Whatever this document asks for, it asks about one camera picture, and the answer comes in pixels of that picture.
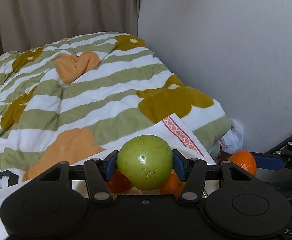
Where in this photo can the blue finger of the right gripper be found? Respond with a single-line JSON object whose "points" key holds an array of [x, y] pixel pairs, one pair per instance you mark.
{"points": [[275, 161]]}

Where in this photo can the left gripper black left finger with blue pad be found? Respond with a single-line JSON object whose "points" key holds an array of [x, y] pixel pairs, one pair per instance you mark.
{"points": [[98, 172]]}

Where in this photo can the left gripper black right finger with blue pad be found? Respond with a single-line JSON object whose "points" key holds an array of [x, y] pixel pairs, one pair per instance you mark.
{"points": [[192, 173]]}

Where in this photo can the large russet yellow apple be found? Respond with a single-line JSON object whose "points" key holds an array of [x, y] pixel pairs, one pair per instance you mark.
{"points": [[119, 183]]}

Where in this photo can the large green apple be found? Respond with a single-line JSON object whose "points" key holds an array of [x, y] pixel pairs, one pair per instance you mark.
{"points": [[146, 160]]}

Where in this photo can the small orange mandarin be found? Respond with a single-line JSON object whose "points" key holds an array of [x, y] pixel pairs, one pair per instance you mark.
{"points": [[172, 186]]}

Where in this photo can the cream oval duck dish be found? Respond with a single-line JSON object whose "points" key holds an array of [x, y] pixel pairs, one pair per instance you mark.
{"points": [[208, 190]]}

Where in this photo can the white plastic bag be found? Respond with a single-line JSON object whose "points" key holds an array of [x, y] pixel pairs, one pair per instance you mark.
{"points": [[232, 141]]}

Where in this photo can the orange mandarin far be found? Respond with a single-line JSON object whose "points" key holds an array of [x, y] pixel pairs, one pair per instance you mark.
{"points": [[244, 160]]}

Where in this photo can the green striped floral quilt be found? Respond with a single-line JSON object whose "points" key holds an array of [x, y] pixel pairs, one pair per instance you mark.
{"points": [[76, 97]]}

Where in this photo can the beige curtain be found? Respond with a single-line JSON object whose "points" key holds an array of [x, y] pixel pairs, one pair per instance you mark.
{"points": [[26, 24]]}

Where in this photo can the black plastic frame piece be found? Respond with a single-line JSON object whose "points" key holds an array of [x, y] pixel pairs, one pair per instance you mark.
{"points": [[8, 178]]}

